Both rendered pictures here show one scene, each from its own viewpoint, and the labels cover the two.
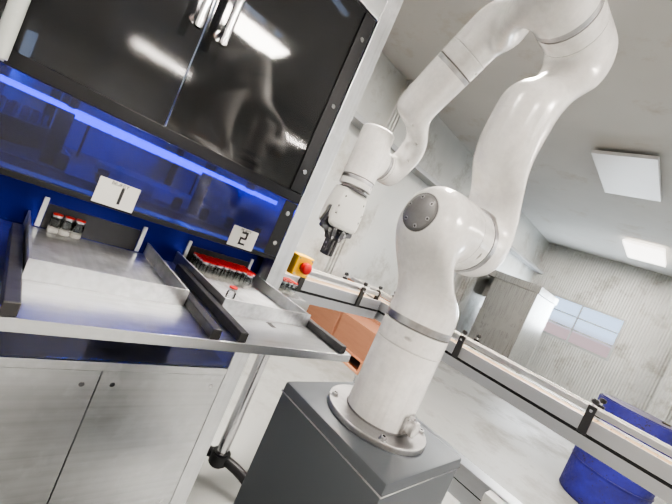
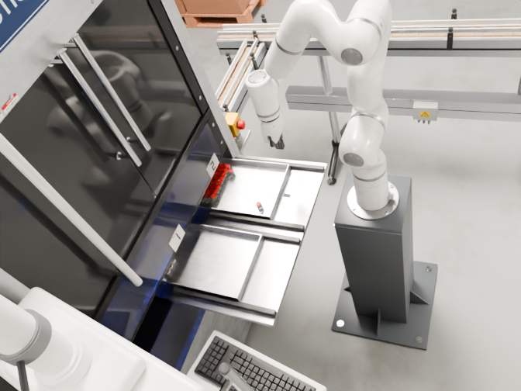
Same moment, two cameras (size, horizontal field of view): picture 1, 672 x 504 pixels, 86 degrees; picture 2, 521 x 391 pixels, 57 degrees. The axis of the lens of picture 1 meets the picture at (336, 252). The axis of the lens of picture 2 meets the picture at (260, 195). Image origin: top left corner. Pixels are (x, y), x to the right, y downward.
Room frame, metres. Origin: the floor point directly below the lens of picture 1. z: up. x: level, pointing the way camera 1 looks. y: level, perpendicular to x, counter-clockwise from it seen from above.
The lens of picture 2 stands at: (-0.31, 0.35, 2.36)
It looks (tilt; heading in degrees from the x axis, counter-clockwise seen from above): 50 degrees down; 351
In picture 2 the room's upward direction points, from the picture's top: 23 degrees counter-clockwise
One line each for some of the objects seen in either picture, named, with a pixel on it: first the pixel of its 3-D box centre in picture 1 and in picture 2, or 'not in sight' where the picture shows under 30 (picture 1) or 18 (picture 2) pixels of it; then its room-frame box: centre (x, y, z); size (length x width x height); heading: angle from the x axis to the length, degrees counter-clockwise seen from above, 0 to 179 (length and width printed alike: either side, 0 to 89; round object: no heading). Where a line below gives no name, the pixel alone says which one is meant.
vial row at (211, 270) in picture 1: (227, 274); (222, 184); (1.06, 0.27, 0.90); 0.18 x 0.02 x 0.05; 134
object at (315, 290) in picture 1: (323, 285); (230, 90); (1.55, -0.01, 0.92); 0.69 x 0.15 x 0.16; 133
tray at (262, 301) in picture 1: (239, 287); (242, 187); (0.99, 0.20, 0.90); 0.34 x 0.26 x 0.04; 44
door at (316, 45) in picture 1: (284, 67); (147, 85); (1.01, 0.34, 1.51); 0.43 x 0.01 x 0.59; 133
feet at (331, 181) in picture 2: not in sight; (339, 148); (1.61, -0.53, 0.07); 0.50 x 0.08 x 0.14; 133
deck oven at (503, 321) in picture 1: (505, 323); not in sight; (7.37, -3.74, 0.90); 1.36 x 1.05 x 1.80; 135
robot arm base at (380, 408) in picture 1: (395, 373); (370, 184); (0.65, -0.19, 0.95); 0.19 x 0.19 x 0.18
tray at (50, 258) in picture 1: (102, 256); (210, 259); (0.76, 0.45, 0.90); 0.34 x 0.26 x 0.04; 43
